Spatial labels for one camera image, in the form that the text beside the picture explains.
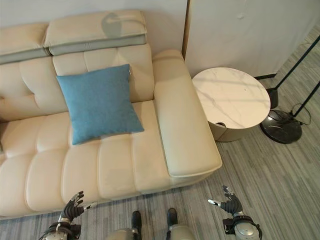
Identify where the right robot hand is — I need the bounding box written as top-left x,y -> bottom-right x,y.
207,185 -> 243,218

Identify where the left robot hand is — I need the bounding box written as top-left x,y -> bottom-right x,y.
60,190 -> 98,225

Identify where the blue square cushion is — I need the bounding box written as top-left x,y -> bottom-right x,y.
55,63 -> 145,146

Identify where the cream leather sofa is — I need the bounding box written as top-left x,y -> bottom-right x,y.
0,9 -> 223,218

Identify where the black floor lamp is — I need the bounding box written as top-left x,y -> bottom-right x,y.
259,37 -> 320,145

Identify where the round marble side table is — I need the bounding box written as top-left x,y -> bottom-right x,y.
191,66 -> 272,143

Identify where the black lamp cable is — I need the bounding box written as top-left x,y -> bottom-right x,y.
268,102 -> 312,126

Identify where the wooden door frame strip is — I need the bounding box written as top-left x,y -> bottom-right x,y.
181,0 -> 192,60

